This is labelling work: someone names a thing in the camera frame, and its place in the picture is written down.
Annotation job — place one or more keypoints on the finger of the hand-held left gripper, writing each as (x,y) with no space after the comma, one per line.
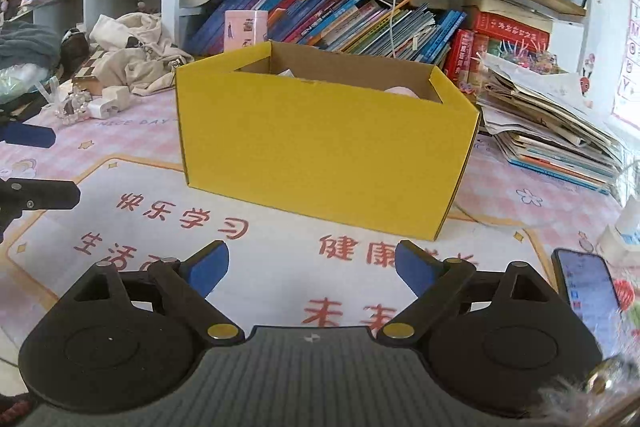
(30,136)
(50,197)

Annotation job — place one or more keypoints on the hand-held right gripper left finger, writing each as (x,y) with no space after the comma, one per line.
(207,269)

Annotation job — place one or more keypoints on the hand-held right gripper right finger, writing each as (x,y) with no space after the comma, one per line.
(417,267)

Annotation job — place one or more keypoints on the yellow cardboard box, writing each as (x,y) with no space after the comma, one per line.
(320,157)

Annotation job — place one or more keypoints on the pink plush pig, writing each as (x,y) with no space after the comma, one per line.
(402,92)

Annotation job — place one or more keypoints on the iridescent plastic bag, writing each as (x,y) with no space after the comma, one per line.
(20,82)

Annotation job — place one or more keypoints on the pink checked desk mat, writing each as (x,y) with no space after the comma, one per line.
(280,267)

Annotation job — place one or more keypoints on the white block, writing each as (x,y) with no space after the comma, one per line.
(100,111)
(116,98)

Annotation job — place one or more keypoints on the wooden chessboard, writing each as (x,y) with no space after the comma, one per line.
(90,69)

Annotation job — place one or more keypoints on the grey cloth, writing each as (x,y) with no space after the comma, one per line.
(25,44)

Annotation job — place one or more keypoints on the cream tote bag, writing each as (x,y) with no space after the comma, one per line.
(130,52)

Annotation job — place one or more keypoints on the black smartphone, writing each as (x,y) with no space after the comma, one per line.
(585,292)

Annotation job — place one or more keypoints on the stack of books and papers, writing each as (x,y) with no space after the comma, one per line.
(550,127)

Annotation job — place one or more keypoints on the grey furry cuff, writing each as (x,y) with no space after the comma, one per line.
(565,394)

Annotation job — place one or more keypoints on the white power strip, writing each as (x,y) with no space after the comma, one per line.
(625,232)

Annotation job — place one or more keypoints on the bunch of colourful lollipops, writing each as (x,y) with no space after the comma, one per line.
(525,57)

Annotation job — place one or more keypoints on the pink printed cylinder tin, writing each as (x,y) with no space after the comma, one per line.
(245,32)

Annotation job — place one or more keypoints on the row of colourful books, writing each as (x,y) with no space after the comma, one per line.
(340,17)

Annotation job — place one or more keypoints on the cartoon wall sticker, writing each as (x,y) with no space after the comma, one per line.
(587,82)

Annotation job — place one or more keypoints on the alphabet wall poster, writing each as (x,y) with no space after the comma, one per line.
(627,57)

